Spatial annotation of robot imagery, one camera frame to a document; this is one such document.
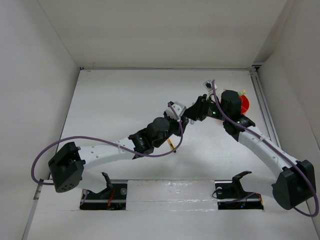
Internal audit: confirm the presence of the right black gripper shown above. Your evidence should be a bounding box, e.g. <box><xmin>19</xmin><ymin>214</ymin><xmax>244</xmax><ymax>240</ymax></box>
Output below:
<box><xmin>181</xmin><ymin>94</ymin><xmax>229</xmax><ymax>122</ymax></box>

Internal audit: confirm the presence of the yellow black utility knife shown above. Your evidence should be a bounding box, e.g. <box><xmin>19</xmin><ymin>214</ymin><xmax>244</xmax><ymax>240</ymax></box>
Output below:
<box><xmin>166</xmin><ymin>138</ymin><xmax>177</xmax><ymax>153</ymax></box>

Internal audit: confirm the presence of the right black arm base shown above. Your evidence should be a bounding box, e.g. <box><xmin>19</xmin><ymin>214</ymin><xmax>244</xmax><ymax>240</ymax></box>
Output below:
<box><xmin>211</xmin><ymin>171</ymin><xmax>264</xmax><ymax>210</ymax></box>

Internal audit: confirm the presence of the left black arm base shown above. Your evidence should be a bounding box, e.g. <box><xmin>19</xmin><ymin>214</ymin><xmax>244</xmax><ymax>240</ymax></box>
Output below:
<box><xmin>79</xmin><ymin>172</ymin><xmax>128</xmax><ymax>211</ymax></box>

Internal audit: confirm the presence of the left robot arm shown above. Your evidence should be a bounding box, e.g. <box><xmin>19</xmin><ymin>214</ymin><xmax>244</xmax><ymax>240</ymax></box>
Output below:
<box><xmin>48</xmin><ymin>101</ymin><xmax>189</xmax><ymax>199</ymax></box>

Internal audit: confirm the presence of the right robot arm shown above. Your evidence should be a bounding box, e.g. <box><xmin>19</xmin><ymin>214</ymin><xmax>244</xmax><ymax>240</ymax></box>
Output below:
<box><xmin>183</xmin><ymin>80</ymin><xmax>320</xmax><ymax>215</ymax></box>

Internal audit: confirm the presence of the orange round compartment container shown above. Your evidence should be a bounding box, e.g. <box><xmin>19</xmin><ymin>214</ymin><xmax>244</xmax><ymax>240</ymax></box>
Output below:
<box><xmin>239</xmin><ymin>95</ymin><xmax>250</xmax><ymax>115</ymax></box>

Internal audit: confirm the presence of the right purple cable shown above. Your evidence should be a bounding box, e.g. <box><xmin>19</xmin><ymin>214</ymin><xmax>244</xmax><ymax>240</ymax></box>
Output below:
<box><xmin>211</xmin><ymin>79</ymin><xmax>320</xmax><ymax>217</ymax></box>

